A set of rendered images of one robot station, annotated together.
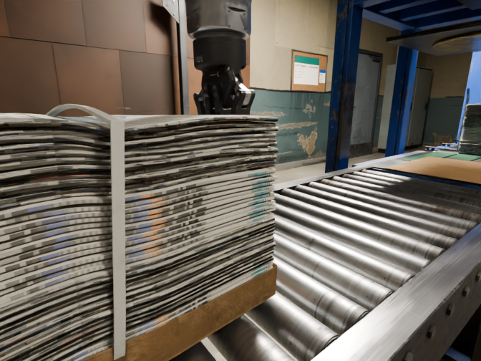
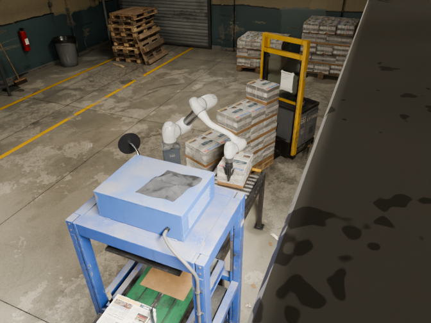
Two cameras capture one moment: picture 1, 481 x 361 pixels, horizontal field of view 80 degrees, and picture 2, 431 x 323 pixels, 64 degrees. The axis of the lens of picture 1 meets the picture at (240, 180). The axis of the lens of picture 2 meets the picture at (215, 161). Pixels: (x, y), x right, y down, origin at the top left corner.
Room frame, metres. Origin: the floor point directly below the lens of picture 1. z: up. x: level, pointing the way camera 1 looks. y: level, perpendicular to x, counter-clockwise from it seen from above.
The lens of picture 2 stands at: (2.91, -1.49, 3.01)
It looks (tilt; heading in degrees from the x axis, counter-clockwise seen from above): 33 degrees down; 151
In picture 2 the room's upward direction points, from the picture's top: 1 degrees counter-clockwise
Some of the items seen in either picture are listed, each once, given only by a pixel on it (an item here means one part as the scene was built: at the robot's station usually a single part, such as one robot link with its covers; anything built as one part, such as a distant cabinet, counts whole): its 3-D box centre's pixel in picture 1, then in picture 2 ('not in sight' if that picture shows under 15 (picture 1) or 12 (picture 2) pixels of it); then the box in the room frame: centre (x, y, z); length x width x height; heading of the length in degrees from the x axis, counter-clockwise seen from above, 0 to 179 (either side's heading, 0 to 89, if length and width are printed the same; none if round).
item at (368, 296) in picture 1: (273, 247); not in sight; (0.51, -0.07, 0.77); 0.47 x 0.05 x 0.05; 38
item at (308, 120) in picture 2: not in sight; (290, 122); (-1.02, 2.10, 0.40); 0.69 x 0.55 x 0.80; 15
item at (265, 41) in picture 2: not in sight; (262, 91); (-1.24, 1.66, 0.97); 0.09 x 0.09 x 1.75; 15
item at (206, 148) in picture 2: not in sight; (226, 157); (-0.61, 0.63, 0.42); 1.17 x 0.39 x 0.83; 105
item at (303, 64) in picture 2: not in sight; (298, 102); (-0.60, 1.84, 0.97); 0.09 x 0.09 x 1.75; 15
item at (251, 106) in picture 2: not in sight; (249, 106); (-0.71, 1.04, 1.06); 0.37 x 0.28 x 0.01; 16
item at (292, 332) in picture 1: (219, 269); (229, 189); (0.43, 0.04, 0.77); 0.47 x 0.05 x 0.05; 38
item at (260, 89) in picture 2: not in sight; (260, 125); (-0.80, 1.33, 0.65); 0.39 x 0.30 x 1.29; 15
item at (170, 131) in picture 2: not in sight; (170, 131); (-0.39, -0.25, 1.17); 0.18 x 0.16 x 0.22; 107
